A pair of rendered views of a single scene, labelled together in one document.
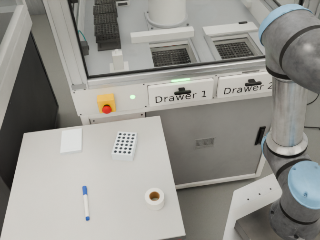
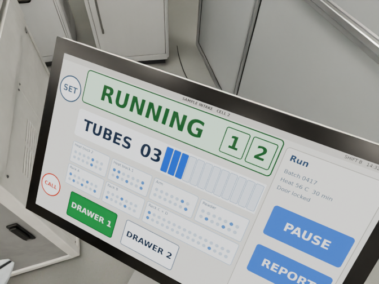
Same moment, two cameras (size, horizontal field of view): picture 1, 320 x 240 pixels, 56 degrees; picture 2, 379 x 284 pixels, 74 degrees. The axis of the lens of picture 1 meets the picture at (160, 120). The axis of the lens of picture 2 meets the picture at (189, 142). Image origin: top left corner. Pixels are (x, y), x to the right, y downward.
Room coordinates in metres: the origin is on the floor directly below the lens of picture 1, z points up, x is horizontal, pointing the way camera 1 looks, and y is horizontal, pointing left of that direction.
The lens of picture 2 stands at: (0.71, -1.04, 1.41)
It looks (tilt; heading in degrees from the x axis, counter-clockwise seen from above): 52 degrees down; 345
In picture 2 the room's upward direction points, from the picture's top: 4 degrees clockwise
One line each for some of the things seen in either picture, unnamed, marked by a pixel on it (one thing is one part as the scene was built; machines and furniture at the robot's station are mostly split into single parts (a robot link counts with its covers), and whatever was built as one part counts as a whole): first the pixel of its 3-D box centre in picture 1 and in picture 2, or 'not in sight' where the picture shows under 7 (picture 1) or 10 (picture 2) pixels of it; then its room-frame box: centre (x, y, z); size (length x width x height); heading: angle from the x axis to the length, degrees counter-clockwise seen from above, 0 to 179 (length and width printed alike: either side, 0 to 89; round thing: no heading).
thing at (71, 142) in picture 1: (71, 141); not in sight; (0.87, 0.38, 0.77); 0.13 x 0.09 x 0.02; 8
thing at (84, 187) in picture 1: (85, 202); not in sight; (0.57, 0.28, 0.77); 0.14 x 0.02 x 0.02; 13
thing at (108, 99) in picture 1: (106, 104); not in sight; (0.98, 0.23, 0.88); 0.07 x 0.05 x 0.07; 97
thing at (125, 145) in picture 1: (125, 145); not in sight; (0.82, 0.15, 0.78); 0.12 x 0.08 x 0.04; 171
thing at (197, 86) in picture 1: (180, 92); not in sight; (1.04, -0.10, 0.87); 0.29 x 0.02 x 0.11; 97
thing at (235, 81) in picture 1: (248, 84); not in sight; (1.08, -0.41, 0.87); 0.29 x 0.02 x 0.11; 97
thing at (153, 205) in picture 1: (154, 199); not in sight; (0.57, 0.03, 0.78); 0.07 x 0.07 x 0.04
